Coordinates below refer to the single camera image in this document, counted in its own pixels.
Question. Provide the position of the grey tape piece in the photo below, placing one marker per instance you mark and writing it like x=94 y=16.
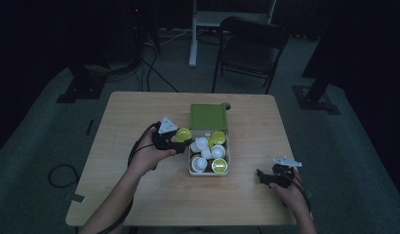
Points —
x=77 y=197

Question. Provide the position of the person's right hand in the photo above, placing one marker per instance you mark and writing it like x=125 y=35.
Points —
x=295 y=198

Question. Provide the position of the green box sleeve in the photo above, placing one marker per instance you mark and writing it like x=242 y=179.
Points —
x=208 y=116

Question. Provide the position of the black marker pen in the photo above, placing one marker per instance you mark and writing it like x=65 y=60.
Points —
x=89 y=127

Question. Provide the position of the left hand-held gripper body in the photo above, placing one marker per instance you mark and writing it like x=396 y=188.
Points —
x=162 y=141

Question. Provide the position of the white desk frame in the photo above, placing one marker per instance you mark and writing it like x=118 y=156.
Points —
x=201 y=19

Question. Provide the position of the white capsule cup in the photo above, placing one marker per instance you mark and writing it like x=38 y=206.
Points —
x=206 y=153
x=199 y=164
x=201 y=143
x=218 y=151

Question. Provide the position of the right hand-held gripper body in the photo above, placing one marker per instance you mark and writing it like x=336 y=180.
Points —
x=286 y=177

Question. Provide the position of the coffee pods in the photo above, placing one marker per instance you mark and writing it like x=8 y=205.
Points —
x=208 y=174

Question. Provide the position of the yellow lidded capsule cup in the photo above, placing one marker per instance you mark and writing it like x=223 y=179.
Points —
x=218 y=137
x=219 y=165

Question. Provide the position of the person's left hand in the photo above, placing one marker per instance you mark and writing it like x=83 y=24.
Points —
x=146 y=156

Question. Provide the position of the black folding chair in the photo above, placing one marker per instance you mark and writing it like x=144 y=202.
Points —
x=253 y=45

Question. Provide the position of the black stand with base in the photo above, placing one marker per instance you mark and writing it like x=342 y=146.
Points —
x=82 y=87
x=315 y=97

